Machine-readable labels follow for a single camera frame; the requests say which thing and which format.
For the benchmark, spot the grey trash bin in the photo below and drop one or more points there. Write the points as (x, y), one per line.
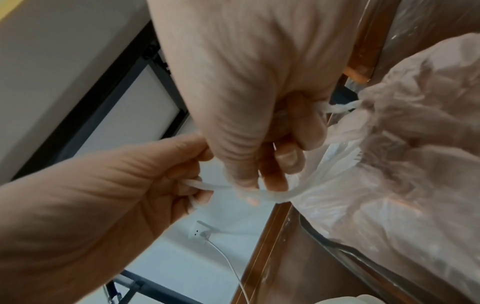
(360, 258)

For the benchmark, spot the black window frame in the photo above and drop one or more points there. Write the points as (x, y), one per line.
(93, 118)

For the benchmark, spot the person's right hand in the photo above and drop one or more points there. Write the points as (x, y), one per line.
(240, 65)

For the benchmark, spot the white wall socket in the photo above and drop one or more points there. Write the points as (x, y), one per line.
(198, 230)

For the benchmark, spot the grey metal stand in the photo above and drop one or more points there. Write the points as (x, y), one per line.
(138, 286)

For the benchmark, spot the person's left hand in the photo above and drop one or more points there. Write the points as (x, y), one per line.
(82, 213)

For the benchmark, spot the small white object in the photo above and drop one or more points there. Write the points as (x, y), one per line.
(367, 299)

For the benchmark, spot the clear plastic sheet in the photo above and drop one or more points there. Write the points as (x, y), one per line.
(438, 26)

